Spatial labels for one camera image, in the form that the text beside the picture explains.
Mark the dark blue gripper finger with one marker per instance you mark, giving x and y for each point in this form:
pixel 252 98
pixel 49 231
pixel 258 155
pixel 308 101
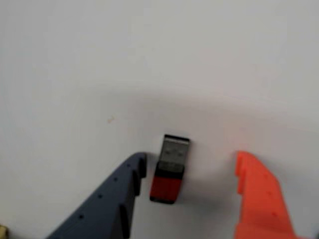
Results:
pixel 107 206

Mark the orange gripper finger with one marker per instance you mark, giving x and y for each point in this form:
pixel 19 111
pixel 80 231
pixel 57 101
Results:
pixel 261 204

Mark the red black usb stick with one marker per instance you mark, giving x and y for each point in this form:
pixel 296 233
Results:
pixel 165 184

